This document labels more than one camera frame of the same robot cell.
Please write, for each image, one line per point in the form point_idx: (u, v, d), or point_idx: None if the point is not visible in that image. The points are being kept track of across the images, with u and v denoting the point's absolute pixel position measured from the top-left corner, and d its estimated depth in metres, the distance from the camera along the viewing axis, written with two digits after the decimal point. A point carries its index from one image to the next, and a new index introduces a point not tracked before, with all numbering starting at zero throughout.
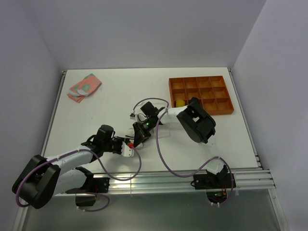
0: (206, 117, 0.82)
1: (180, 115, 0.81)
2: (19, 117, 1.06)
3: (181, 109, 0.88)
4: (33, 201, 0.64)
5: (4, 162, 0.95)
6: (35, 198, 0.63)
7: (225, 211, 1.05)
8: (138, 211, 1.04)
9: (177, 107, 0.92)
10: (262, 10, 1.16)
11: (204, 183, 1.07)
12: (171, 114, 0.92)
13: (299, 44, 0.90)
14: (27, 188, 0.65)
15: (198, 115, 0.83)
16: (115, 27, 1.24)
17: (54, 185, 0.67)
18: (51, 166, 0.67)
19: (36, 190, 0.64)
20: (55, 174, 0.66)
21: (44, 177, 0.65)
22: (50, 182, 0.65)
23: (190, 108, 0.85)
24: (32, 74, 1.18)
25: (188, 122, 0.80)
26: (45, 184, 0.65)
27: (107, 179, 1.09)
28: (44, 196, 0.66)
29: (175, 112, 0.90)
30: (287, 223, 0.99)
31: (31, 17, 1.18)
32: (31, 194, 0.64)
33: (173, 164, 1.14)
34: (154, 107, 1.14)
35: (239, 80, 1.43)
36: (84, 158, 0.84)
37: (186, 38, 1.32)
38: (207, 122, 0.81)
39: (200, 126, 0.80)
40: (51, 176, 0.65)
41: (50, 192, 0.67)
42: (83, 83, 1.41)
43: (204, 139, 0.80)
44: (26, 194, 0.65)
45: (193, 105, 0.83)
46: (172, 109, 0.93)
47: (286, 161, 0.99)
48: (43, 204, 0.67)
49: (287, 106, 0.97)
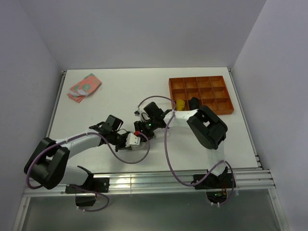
0: (218, 121, 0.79)
1: (191, 119, 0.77)
2: (19, 117, 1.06)
3: (191, 113, 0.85)
4: (45, 182, 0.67)
5: (4, 162, 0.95)
6: (46, 178, 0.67)
7: (225, 211, 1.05)
8: (138, 212, 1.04)
9: (186, 111, 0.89)
10: (262, 10, 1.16)
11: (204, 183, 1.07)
12: (179, 118, 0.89)
13: (299, 44, 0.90)
14: (38, 170, 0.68)
15: (210, 120, 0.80)
16: (115, 27, 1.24)
17: (64, 166, 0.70)
18: (60, 149, 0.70)
19: (47, 172, 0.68)
20: (64, 156, 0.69)
21: (54, 159, 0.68)
22: (60, 163, 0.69)
23: (201, 112, 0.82)
24: (32, 74, 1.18)
25: (199, 128, 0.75)
26: (55, 165, 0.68)
27: (107, 179, 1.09)
28: (55, 177, 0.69)
29: (185, 117, 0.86)
30: (287, 223, 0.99)
31: (31, 17, 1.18)
32: (42, 175, 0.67)
33: (173, 164, 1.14)
34: (159, 108, 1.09)
35: (239, 80, 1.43)
36: (93, 141, 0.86)
37: (185, 38, 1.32)
38: (219, 128, 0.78)
39: (211, 132, 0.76)
40: (60, 158, 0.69)
41: (60, 174, 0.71)
42: (83, 83, 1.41)
43: (215, 146, 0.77)
44: (37, 175, 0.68)
45: (205, 109, 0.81)
46: (179, 114, 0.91)
47: (286, 161, 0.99)
48: (55, 185, 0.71)
49: (287, 106, 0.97)
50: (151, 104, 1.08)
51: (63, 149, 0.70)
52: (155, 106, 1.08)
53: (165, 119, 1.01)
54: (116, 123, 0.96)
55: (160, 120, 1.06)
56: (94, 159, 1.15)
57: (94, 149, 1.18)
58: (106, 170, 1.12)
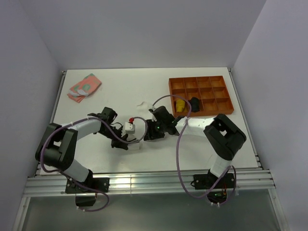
0: (236, 131, 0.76)
1: (209, 130, 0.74)
2: (19, 117, 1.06)
3: (207, 122, 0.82)
4: (59, 164, 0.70)
5: (4, 162, 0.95)
6: (60, 160, 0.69)
7: (226, 211, 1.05)
8: (138, 212, 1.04)
9: (201, 119, 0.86)
10: (262, 10, 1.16)
11: (204, 184, 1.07)
12: (193, 126, 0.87)
13: (299, 44, 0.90)
14: (50, 153, 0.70)
15: (227, 129, 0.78)
16: (115, 27, 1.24)
17: (74, 146, 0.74)
18: (69, 130, 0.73)
19: (59, 153, 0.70)
20: (73, 136, 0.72)
21: (64, 140, 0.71)
22: (70, 143, 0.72)
23: (218, 121, 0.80)
24: (32, 74, 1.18)
25: (218, 138, 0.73)
26: (66, 145, 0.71)
27: (107, 179, 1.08)
28: (67, 158, 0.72)
29: (200, 125, 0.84)
30: (287, 223, 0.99)
31: (31, 17, 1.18)
32: (55, 158, 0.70)
33: (173, 164, 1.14)
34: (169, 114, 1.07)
35: (239, 80, 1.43)
36: (93, 125, 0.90)
37: (186, 38, 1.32)
38: (237, 138, 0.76)
39: (229, 142, 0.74)
40: (70, 137, 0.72)
41: (71, 155, 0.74)
42: (83, 83, 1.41)
43: (233, 156, 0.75)
44: (50, 159, 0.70)
45: (223, 118, 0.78)
46: (195, 121, 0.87)
47: (286, 161, 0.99)
48: (67, 166, 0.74)
49: (287, 106, 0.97)
50: (162, 109, 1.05)
51: (71, 130, 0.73)
52: (165, 111, 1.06)
53: (177, 126, 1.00)
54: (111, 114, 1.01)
55: (172, 127, 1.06)
56: (94, 159, 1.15)
57: (94, 149, 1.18)
58: (106, 170, 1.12)
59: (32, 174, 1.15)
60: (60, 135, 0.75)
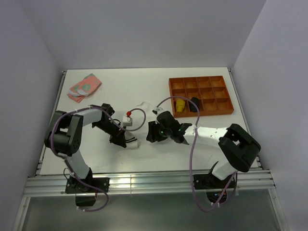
0: (251, 142, 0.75)
1: (224, 143, 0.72)
2: (19, 117, 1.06)
3: (220, 132, 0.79)
4: (69, 147, 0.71)
5: (4, 162, 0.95)
6: (69, 142, 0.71)
7: (226, 212, 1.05)
8: (138, 212, 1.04)
9: (213, 128, 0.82)
10: (262, 10, 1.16)
11: (204, 184, 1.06)
12: (205, 136, 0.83)
13: (299, 44, 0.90)
14: (59, 138, 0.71)
15: (242, 139, 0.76)
16: (115, 27, 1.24)
17: (81, 130, 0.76)
18: (74, 116, 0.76)
19: (68, 136, 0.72)
20: (80, 120, 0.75)
21: (71, 124, 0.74)
22: (77, 127, 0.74)
23: (231, 131, 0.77)
24: (32, 74, 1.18)
25: (234, 152, 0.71)
26: (74, 128, 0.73)
27: (107, 179, 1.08)
28: (75, 141, 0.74)
29: (212, 135, 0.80)
30: (287, 223, 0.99)
31: (31, 17, 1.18)
32: (64, 141, 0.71)
33: (173, 164, 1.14)
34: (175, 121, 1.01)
35: (239, 80, 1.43)
36: (95, 116, 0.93)
37: (185, 38, 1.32)
38: (252, 149, 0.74)
39: (245, 154, 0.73)
40: (77, 121, 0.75)
41: (78, 139, 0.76)
42: (83, 83, 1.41)
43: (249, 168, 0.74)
44: (59, 143, 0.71)
45: (237, 129, 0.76)
46: (205, 132, 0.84)
47: (286, 161, 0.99)
48: (75, 151, 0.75)
49: (287, 106, 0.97)
50: (168, 116, 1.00)
51: (77, 115, 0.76)
52: (172, 118, 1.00)
53: (185, 134, 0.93)
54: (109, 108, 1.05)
55: (179, 135, 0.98)
56: (94, 159, 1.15)
57: (94, 149, 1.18)
58: (106, 170, 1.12)
59: (32, 174, 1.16)
60: (65, 122, 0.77)
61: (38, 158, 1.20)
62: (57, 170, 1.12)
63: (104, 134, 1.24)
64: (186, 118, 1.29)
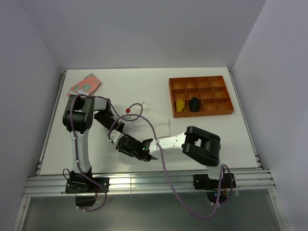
0: (210, 137, 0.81)
1: (188, 149, 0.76)
2: (19, 117, 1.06)
3: (181, 140, 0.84)
4: (84, 123, 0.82)
5: (4, 162, 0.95)
6: (84, 119, 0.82)
7: (225, 211, 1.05)
8: (138, 211, 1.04)
9: (173, 137, 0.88)
10: (263, 10, 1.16)
11: (204, 184, 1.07)
12: (167, 147, 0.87)
13: (298, 44, 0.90)
14: (75, 116, 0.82)
15: (201, 138, 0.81)
16: (115, 27, 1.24)
17: (93, 110, 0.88)
18: (87, 98, 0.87)
19: (83, 114, 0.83)
20: (93, 101, 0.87)
21: (86, 105, 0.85)
22: (91, 106, 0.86)
23: (190, 134, 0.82)
24: (32, 73, 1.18)
25: (199, 154, 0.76)
26: (88, 108, 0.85)
27: (107, 179, 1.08)
28: (89, 120, 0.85)
29: (175, 145, 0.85)
30: (287, 223, 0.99)
31: (31, 17, 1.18)
32: (81, 119, 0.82)
33: (173, 164, 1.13)
34: (135, 141, 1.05)
35: (239, 79, 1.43)
36: (99, 103, 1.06)
37: (185, 38, 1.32)
38: (214, 143, 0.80)
39: (209, 150, 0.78)
40: (91, 102, 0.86)
41: (91, 118, 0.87)
42: (83, 83, 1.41)
43: (218, 162, 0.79)
44: (76, 121, 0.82)
45: (193, 130, 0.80)
46: (167, 143, 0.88)
47: (286, 161, 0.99)
48: (88, 128, 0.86)
49: (287, 105, 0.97)
50: (127, 141, 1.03)
51: (89, 98, 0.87)
52: (131, 141, 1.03)
53: (150, 151, 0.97)
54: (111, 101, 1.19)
55: (146, 155, 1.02)
56: (93, 159, 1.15)
57: (94, 149, 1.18)
58: (106, 170, 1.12)
59: (32, 174, 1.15)
60: (79, 104, 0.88)
61: (38, 158, 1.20)
62: (57, 170, 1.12)
63: (104, 134, 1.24)
64: (186, 118, 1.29)
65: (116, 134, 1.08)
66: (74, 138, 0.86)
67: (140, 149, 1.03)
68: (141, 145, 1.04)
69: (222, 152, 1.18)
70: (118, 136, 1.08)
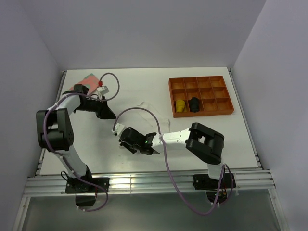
0: (214, 135, 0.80)
1: (190, 145, 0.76)
2: (19, 116, 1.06)
3: (184, 135, 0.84)
4: (66, 142, 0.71)
5: (4, 161, 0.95)
6: (64, 137, 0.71)
7: (225, 211, 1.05)
8: (138, 211, 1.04)
9: (177, 132, 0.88)
10: (262, 10, 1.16)
11: (204, 184, 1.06)
12: (171, 141, 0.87)
13: (298, 44, 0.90)
14: (52, 136, 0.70)
15: (205, 135, 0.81)
16: (114, 27, 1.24)
17: (70, 122, 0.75)
18: (57, 109, 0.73)
19: (60, 132, 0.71)
20: (66, 112, 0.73)
21: (59, 120, 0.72)
22: (66, 120, 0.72)
23: (194, 130, 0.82)
24: (32, 73, 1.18)
25: (202, 150, 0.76)
26: (63, 123, 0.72)
27: (106, 179, 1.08)
28: (69, 134, 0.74)
29: (178, 140, 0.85)
30: (287, 223, 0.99)
31: (31, 17, 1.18)
32: (59, 137, 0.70)
33: (173, 164, 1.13)
34: (138, 134, 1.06)
35: (239, 79, 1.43)
36: (75, 101, 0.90)
37: (185, 37, 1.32)
38: (217, 142, 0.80)
39: (212, 148, 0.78)
40: (64, 114, 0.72)
41: (70, 131, 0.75)
42: (83, 83, 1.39)
43: (220, 160, 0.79)
44: (55, 141, 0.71)
45: (198, 127, 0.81)
46: (171, 137, 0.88)
47: (286, 161, 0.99)
48: (71, 143, 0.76)
49: (287, 105, 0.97)
50: (130, 133, 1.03)
51: (61, 109, 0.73)
52: (134, 134, 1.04)
53: (153, 146, 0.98)
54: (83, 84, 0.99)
55: (148, 148, 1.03)
56: (93, 159, 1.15)
57: (93, 148, 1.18)
58: (106, 170, 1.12)
59: (32, 174, 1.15)
60: (51, 120, 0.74)
61: (38, 158, 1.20)
62: (57, 170, 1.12)
63: (104, 134, 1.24)
64: (186, 118, 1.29)
65: (120, 127, 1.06)
66: (61, 156, 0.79)
67: (143, 144, 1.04)
68: (145, 138, 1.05)
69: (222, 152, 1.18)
70: (121, 129, 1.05)
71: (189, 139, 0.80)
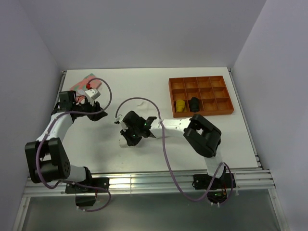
0: (212, 129, 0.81)
1: (187, 133, 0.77)
2: (19, 116, 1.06)
3: (184, 123, 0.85)
4: (62, 174, 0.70)
5: (4, 161, 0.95)
6: (59, 170, 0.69)
7: (225, 211, 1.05)
8: (138, 211, 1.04)
9: (177, 120, 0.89)
10: (262, 9, 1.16)
11: (204, 184, 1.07)
12: (171, 128, 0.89)
13: (298, 44, 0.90)
14: (47, 171, 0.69)
15: (204, 127, 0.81)
16: (114, 27, 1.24)
17: (63, 152, 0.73)
18: (50, 140, 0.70)
19: (55, 165, 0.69)
20: (58, 144, 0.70)
21: (52, 152, 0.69)
22: (59, 152, 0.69)
23: (194, 121, 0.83)
24: (32, 73, 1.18)
25: (198, 140, 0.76)
26: (57, 155, 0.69)
27: (106, 179, 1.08)
28: (64, 164, 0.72)
29: (177, 127, 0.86)
30: (287, 223, 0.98)
31: (31, 17, 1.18)
32: (55, 170, 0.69)
33: (173, 164, 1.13)
34: (138, 117, 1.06)
35: (238, 79, 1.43)
36: (66, 122, 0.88)
37: (185, 37, 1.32)
38: (213, 135, 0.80)
39: (208, 141, 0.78)
40: (56, 146, 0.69)
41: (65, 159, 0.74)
42: (83, 83, 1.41)
43: (213, 153, 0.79)
44: (50, 174, 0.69)
45: (198, 118, 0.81)
46: (171, 123, 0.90)
47: (286, 161, 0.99)
48: (67, 172, 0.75)
49: (287, 105, 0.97)
50: (130, 115, 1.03)
51: (53, 140, 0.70)
52: (134, 116, 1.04)
53: (151, 129, 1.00)
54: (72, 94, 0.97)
55: (145, 130, 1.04)
56: (93, 159, 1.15)
57: (93, 149, 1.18)
58: (105, 170, 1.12)
59: None
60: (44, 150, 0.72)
61: None
62: None
63: (104, 134, 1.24)
64: (186, 118, 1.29)
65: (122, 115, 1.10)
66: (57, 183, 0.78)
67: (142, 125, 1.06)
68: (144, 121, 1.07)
69: (222, 152, 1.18)
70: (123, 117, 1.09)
71: (187, 128, 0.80)
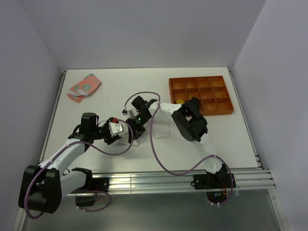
0: (199, 117, 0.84)
1: (175, 114, 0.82)
2: (19, 116, 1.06)
3: (176, 107, 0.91)
4: (45, 208, 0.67)
5: (4, 161, 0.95)
6: (44, 204, 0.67)
7: (225, 212, 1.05)
8: (138, 211, 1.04)
9: (171, 104, 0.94)
10: (262, 10, 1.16)
11: (203, 183, 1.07)
12: (163, 109, 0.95)
13: (298, 44, 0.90)
14: (34, 200, 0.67)
15: (192, 114, 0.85)
16: (114, 27, 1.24)
17: (58, 186, 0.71)
18: (50, 171, 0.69)
19: (44, 198, 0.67)
20: (55, 177, 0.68)
21: (46, 184, 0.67)
22: (52, 186, 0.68)
23: (184, 108, 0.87)
24: (32, 73, 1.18)
25: (182, 122, 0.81)
26: (48, 188, 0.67)
27: (107, 179, 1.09)
28: (54, 198, 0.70)
29: (169, 109, 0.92)
30: (287, 223, 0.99)
31: (31, 16, 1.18)
32: (42, 202, 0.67)
33: (173, 164, 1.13)
34: (143, 100, 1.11)
35: (238, 79, 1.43)
36: (77, 150, 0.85)
37: (185, 37, 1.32)
38: (199, 122, 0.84)
39: (192, 126, 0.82)
40: (53, 178, 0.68)
41: (57, 193, 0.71)
42: (83, 83, 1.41)
43: (196, 138, 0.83)
44: (35, 205, 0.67)
45: (188, 105, 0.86)
46: (165, 105, 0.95)
47: (286, 161, 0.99)
48: (55, 206, 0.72)
49: (287, 105, 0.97)
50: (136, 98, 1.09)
51: (52, 171, 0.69)
52: (141, 99, 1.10)
53: (150, 108, 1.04)
54: (95, 118, 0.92)
55: (145, 109, 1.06)
56: (93, 159, 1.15)
57: (93, 149, 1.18)
58: (105, 170, 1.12)
59: None
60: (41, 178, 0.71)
61: (38, 158, 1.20)
62: None
63: None
64: None
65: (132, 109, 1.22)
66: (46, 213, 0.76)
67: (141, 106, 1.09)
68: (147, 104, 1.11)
69: (222, 151, 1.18)
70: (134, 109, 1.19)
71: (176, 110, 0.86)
